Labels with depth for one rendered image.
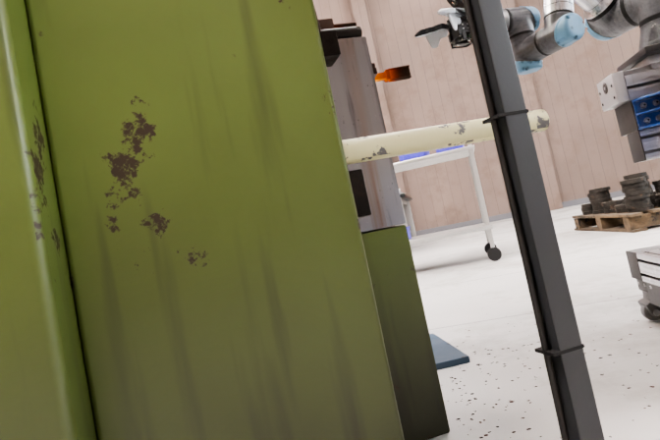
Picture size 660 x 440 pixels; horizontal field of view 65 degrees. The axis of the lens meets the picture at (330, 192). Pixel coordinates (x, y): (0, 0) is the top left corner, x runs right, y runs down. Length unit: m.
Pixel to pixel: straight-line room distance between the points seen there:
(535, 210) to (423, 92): 11.01
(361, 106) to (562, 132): 10.81
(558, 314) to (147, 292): 0.59
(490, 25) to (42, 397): 0.78
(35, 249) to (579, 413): 0.76
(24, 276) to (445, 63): 11.46
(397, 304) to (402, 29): 11.18
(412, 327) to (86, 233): 0.71
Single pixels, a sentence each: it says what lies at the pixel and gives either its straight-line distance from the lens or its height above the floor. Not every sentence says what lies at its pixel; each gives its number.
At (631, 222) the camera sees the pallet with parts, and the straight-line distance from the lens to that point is 4.75.
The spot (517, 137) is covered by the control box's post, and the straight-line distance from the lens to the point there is 0.81.
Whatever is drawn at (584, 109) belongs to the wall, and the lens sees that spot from 12.10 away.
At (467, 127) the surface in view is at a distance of 1.02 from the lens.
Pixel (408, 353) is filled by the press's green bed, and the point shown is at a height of 0.19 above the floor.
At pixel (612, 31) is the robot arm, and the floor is 0.93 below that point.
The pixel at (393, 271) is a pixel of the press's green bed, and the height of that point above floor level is 0.37.
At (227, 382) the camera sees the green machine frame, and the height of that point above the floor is 0.30.
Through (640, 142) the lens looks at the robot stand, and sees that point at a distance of 1.74.
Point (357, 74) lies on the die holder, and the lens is 1.22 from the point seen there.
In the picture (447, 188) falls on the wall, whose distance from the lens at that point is 11.50.
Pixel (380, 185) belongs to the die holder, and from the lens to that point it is 1.17.
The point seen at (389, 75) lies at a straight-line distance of 1.92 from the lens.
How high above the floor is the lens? 0.49
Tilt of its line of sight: 4 degrees up
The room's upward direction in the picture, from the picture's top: 12 degrees counter-clockwise
